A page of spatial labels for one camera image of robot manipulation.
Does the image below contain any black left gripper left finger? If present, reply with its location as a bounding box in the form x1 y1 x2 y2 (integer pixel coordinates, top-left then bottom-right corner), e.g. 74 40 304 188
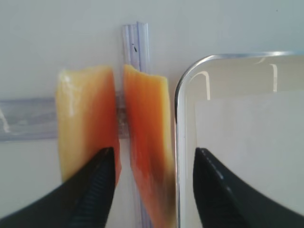
0 147 114 228

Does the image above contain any orange cheese slice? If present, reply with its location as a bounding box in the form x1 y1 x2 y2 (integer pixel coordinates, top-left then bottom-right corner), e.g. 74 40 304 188
56 66 121 181
123 65 176 228

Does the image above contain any white serving tray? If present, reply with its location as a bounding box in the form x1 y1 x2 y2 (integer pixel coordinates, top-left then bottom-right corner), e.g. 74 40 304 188
175 52 304 228

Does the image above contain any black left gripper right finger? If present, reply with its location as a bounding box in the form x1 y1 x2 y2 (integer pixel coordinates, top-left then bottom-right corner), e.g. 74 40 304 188
194 148 304 228

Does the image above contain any clear left food rack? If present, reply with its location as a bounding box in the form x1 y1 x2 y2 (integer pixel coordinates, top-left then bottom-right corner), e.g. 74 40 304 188
0 22 152 228

